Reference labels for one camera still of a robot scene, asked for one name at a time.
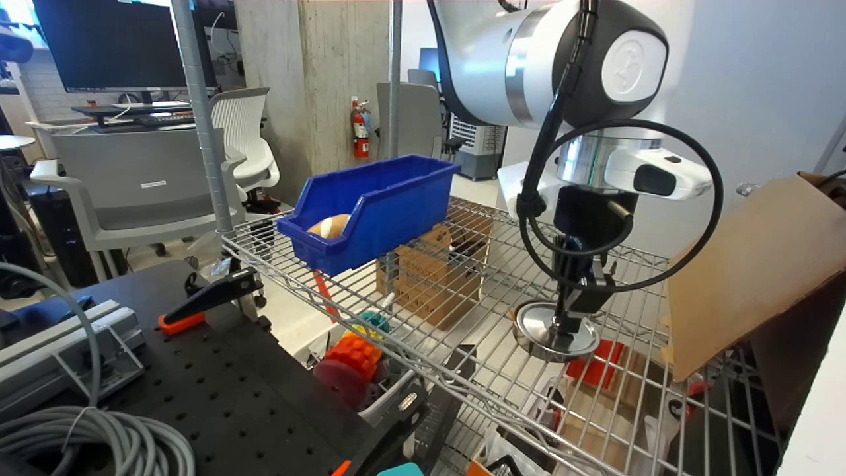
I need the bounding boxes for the orange red toy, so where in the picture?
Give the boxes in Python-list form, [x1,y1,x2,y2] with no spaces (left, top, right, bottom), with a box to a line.
[311,334,381,409]

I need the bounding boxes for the red plastic object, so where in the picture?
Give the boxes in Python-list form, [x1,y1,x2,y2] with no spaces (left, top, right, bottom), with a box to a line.
[566,339,630,392]

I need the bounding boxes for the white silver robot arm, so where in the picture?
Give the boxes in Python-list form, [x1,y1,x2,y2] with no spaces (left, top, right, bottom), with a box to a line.
[426,0,722,313]

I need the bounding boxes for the orange black clamp left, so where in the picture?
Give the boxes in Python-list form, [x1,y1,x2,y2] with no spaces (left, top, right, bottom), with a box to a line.
[155,269,261,339]

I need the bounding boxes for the brown cardboard box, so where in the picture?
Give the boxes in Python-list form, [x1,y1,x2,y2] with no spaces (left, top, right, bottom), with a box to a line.
[390,212,491,331]

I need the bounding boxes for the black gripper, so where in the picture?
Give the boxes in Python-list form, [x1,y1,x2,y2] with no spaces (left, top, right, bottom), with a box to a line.
[553,185,636,316]

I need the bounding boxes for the blue plastic bin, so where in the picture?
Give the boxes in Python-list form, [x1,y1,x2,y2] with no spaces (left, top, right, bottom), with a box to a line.
[275,157,454,276]

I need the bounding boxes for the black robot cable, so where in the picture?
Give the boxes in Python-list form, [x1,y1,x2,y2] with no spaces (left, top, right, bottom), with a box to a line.
[515,0,726,296]

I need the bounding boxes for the red fire extinguisher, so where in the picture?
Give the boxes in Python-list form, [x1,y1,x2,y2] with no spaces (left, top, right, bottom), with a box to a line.
[348,95,371,162]

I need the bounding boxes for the grey office chair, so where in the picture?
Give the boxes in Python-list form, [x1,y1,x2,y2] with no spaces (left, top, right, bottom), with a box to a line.
[32,130,220,281]

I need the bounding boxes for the wire shelf rack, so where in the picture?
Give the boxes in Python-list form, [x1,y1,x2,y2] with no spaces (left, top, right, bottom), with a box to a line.
[225,202,782,476]

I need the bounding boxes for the aluminium extrusion rail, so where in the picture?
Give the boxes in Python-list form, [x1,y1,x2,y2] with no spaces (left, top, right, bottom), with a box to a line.
[0,298,146,419]

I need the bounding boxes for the grey metal pole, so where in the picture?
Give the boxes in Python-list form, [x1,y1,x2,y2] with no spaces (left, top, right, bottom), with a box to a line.
[170,0,233,238]

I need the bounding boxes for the round metal lid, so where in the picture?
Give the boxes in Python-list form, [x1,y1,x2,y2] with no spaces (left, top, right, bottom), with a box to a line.
[513,298,599,362]

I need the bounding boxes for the brown cardboard sheet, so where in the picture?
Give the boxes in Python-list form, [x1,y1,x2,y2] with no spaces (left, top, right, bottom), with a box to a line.
[664,173,846,382]

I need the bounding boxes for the grey coiled cable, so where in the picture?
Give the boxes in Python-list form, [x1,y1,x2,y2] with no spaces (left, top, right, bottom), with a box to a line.
[0,260,197,476]

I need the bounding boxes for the black monitor screen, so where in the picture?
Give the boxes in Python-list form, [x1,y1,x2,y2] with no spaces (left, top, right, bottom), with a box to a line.
[33,0,185,89]

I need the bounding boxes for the black perforated breadboard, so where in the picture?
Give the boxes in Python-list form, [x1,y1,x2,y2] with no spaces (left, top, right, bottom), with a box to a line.
[85,265,373,476]

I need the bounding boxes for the white office chair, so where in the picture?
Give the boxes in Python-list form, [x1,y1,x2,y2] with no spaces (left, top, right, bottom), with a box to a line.
[211,87,279,210]

